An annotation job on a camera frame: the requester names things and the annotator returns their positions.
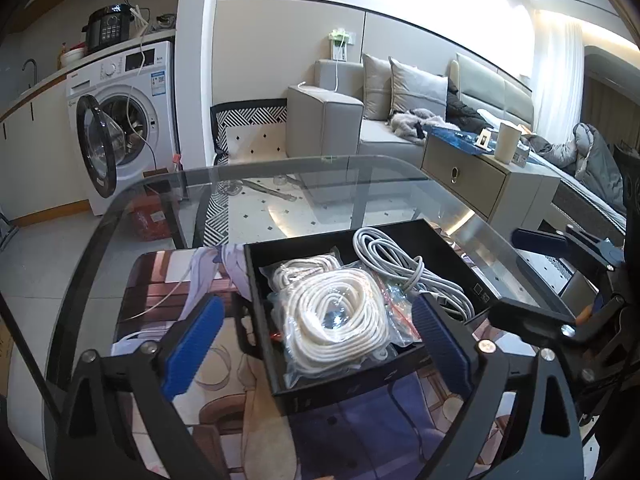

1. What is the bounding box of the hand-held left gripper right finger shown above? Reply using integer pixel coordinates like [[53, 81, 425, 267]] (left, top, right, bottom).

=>
[[411, 292, 585, 480]]

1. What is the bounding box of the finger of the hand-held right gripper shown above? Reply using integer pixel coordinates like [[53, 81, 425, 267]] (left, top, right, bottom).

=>
[[487, 296, 626, 347], [511, 226, 626, 272]]

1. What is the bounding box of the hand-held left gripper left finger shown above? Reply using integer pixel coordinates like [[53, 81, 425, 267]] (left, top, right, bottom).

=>
[[54, 294, 225, 480]]

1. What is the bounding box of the white cable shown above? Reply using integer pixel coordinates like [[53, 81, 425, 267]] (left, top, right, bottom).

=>
[[352, 226, 476, 322]]

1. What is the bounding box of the clear bag of white rope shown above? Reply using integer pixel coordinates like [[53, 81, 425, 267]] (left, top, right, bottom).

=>
[[267, 267, 396, 376]]

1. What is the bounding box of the black cardboard box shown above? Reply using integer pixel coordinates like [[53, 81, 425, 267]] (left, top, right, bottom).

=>
[[242, 217, 543, 417]]

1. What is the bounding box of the clear bag of thin cord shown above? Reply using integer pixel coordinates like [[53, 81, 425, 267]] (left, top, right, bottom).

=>
[[262, 247, 346, 293]]

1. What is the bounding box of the printed table mat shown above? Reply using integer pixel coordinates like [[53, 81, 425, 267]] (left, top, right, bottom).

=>
[[112, 244, 551, 480]]

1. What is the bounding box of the beige bedside cabinet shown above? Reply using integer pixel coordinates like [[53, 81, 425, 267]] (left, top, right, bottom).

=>
[[420, 132, 562, 242]]

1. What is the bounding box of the grey down jacket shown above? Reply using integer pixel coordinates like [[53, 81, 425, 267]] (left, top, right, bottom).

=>
[[525, 122, 627, 207]]

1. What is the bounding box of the white cup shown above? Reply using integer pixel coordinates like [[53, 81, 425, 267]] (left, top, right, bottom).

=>
[[494, 121, 524, 164]]

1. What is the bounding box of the blue flat package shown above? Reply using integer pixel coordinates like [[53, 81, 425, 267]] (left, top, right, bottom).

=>
[[430, 126, 501, 157]]

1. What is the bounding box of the red bag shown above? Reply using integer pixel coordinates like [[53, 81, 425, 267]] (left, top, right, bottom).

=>
[[129, 192, 174, 242]]

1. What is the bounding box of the black jacket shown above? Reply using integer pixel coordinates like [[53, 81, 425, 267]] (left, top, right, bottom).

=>
[[445, 77, 497, 132]]

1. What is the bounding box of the beige padded headboard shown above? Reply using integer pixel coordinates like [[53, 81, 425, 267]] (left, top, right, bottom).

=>
[[448, 53, 535, 132]]

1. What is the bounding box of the white curtain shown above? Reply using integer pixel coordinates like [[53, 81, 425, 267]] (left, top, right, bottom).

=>
[[531, 22, 586, 134]]

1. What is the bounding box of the grey furry cloth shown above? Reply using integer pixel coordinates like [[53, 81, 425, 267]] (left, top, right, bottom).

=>
[[390, 107, 447, 143]]

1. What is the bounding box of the brown cardboard box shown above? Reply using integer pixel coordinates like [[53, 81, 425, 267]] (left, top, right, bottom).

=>
[[0, 320, 16, 401]]

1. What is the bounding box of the grey cushion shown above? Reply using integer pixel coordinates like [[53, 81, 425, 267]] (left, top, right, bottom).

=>
[[387, 57, 449, 122], [361, 53, 394, 122]]

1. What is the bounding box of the black white patterned chair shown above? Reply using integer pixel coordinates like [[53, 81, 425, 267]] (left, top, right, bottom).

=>
[[210, 100, 290, 167]]

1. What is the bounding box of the white kitchen counter cabinet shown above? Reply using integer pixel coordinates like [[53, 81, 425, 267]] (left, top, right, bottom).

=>
[[0, 66, 94, 229]]

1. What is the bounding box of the grey sofa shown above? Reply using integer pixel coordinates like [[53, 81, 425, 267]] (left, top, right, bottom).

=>
[[287, 59, 452, 162]]

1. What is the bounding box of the white washing machine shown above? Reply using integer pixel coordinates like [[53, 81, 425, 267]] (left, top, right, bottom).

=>
[[66, 40, 180, 217]]

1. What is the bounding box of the white bowl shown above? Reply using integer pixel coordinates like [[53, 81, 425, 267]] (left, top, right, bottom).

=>
[[59, 46, 87, 69]]

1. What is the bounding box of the black pressure cooker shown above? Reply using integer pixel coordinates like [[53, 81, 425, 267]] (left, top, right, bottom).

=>
[[82, 4, 135, 54]]

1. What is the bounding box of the green wall socket holder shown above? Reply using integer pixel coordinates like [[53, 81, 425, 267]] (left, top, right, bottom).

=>
[[325, 29, 357, 62]]

